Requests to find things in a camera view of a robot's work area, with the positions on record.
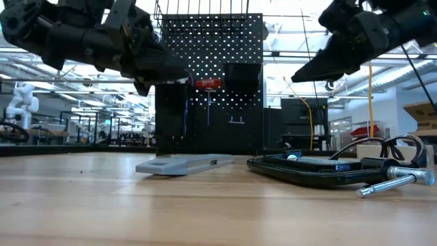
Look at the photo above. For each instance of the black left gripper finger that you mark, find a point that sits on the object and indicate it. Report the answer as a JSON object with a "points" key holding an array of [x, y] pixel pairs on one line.
{"points": [[142, 89], [164, 68]]}

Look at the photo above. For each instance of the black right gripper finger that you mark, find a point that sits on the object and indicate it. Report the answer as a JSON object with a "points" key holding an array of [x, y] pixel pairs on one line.
{"points": [[331, 61], [326, 42]]}

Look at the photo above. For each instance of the grey torpedo level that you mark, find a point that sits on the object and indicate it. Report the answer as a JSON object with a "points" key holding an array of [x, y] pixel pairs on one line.
{"points": [[177, 165]]}

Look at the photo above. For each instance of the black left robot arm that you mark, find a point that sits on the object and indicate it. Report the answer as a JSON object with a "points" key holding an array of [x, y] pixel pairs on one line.
{"points": [[51, 37]]}

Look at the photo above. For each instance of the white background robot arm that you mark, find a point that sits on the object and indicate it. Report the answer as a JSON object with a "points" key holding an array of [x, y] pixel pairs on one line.
{"points": [[20, 102]]}

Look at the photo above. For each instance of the small black hanging reel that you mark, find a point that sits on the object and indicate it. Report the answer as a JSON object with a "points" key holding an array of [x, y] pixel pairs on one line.
{"points": [[331, 85]]}

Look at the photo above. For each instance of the tall black pegboard bin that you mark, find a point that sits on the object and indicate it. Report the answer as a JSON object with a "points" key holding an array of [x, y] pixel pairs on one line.
{"points": [[170, 116]]}

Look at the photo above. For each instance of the black metal pegboard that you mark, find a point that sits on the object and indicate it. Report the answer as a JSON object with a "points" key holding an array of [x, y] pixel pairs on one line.
{"points": [[211, 51]]}

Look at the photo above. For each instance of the black background cabinet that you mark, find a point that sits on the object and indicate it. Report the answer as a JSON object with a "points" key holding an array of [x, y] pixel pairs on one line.
{"points": [[300, 112]]}

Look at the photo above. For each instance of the short black pegboard bin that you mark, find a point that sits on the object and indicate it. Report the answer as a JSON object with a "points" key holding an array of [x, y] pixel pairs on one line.
{"points": [[243, 77]]}

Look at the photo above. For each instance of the silver double prong hook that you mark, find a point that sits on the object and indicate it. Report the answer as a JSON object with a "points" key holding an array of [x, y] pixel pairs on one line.
{"points": [[237, 122]]}

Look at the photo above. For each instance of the brown cardboard box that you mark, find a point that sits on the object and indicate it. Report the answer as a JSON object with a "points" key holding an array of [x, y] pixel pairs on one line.
{"points": [[421, 112]]}

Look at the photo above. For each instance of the black framed safety glasses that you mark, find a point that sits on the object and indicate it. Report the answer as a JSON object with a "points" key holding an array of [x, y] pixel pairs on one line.
{"points": [[387, 148]]}

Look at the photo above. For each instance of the black C-clamp silver screw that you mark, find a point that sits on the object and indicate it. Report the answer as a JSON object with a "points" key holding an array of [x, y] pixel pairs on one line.
{"points": [[307, 176]]}

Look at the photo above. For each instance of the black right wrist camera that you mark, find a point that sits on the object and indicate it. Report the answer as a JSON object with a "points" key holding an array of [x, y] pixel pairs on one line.
{"points": [[336, 15]]}

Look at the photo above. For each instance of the black aluminium table frame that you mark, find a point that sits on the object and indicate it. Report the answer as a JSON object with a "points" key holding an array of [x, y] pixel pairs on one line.
{"points": [[85, 149]]}

